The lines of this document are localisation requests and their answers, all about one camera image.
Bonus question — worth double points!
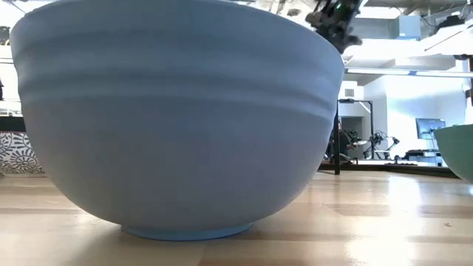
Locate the black white patterned bowl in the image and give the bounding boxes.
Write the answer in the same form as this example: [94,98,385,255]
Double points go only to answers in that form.
[0,131,46,175]

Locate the large blue bowl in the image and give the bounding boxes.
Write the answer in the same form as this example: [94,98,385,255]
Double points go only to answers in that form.
[9,0,347,242]

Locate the background desk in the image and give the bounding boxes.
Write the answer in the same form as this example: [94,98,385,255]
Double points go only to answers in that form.
[404,149,445,167]

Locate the computer monitor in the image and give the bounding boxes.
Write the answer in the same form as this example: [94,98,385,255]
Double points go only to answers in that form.
[415,117,446,141]

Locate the black background frame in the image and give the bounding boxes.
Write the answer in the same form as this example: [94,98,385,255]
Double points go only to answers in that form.
[338,98,375,160]

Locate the person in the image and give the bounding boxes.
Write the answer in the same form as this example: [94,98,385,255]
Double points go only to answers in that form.
[338,120,358,160]

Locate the green bowl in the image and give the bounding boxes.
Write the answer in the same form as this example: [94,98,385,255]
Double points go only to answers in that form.
[433,124,473,185]

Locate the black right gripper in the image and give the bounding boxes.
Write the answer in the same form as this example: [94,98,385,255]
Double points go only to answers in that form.
[305,0,365,55]

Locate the black aluminium rig frame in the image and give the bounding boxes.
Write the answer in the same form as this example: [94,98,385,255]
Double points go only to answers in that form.
[317,98,460,179]

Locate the ceiling light strip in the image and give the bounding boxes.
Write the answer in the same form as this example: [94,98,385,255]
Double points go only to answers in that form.
[345,67,473,79]

